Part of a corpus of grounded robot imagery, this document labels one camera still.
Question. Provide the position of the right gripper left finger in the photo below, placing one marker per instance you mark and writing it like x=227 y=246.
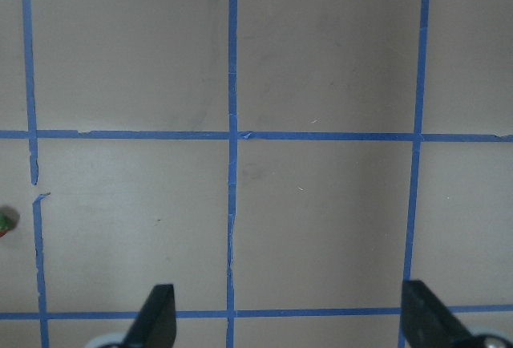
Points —
x=155 y=324

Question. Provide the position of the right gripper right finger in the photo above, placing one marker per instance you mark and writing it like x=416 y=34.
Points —
x=426 y=321

